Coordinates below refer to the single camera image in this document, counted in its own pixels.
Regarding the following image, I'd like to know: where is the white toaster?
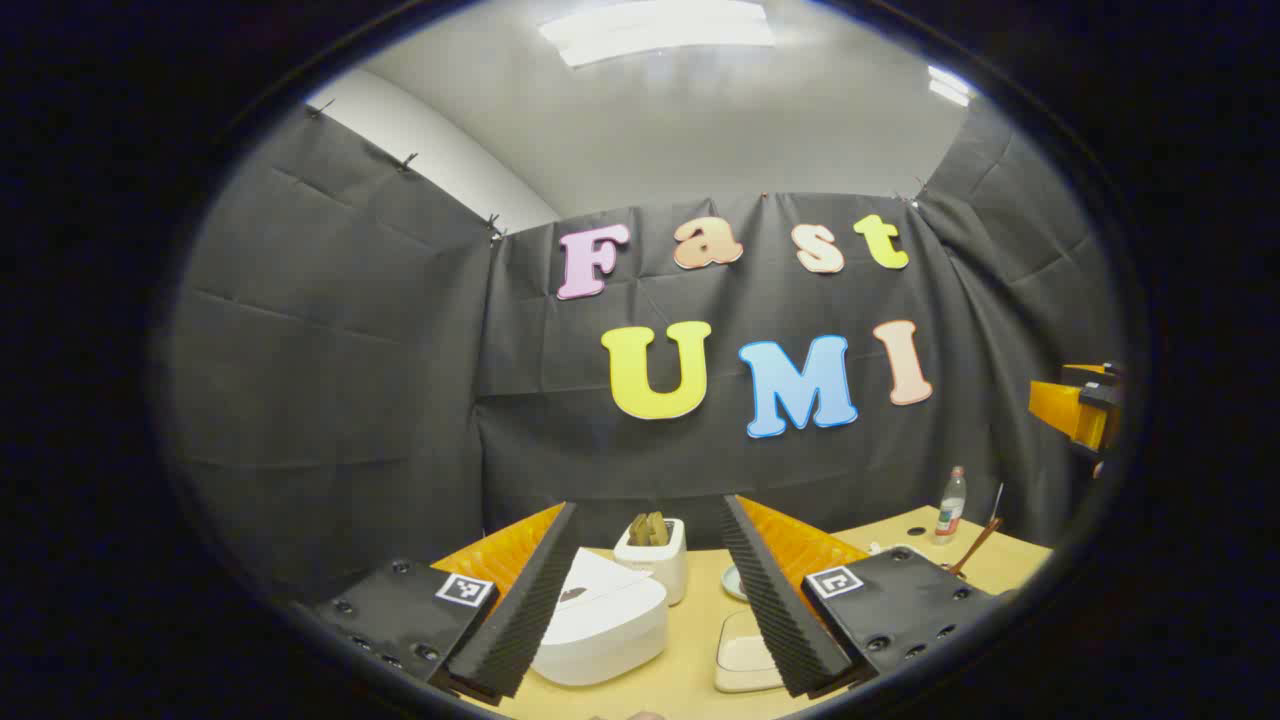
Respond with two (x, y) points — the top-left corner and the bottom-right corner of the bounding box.
(613, 512), (688, 607)

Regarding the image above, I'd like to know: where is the brown wooden spoon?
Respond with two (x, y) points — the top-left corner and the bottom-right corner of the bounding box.
(948, 518), (1004, 578)

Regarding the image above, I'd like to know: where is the white rice cooker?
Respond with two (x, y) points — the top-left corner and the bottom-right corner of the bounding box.
(530, 548), (669, 687)

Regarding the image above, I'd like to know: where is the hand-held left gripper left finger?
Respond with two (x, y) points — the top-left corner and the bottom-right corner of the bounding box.
(300, 502), (581, 706)

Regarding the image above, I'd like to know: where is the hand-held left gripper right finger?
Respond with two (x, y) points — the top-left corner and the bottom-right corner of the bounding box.
(720, 495), (1001, 701)

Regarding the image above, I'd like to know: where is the clear rounded rectangular tray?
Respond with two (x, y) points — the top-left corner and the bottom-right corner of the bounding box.
(714, 610), (786, 694)

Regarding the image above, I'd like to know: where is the black backdrop cloth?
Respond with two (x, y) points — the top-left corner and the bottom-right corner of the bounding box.
(165, 95), (1126, 601)

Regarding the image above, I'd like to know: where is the clear plastic water bottle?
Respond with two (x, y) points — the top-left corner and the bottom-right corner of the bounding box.
(935, 466), (967, 545)

